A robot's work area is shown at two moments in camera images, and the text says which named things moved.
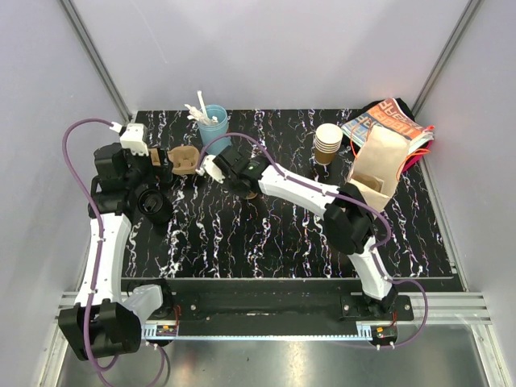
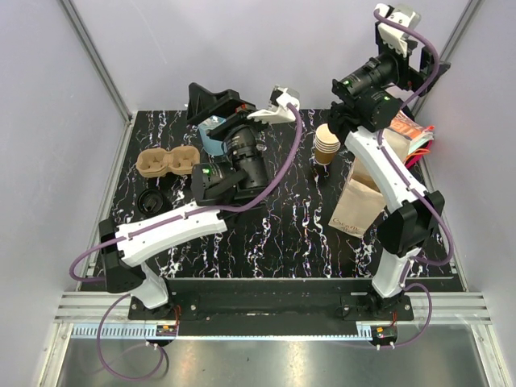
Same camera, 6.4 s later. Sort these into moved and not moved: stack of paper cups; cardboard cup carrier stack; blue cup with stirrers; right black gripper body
Moved: right black gripper body
Not moved: stack of paper cups; blue cup with stirrers; cardboard cup carrier stack
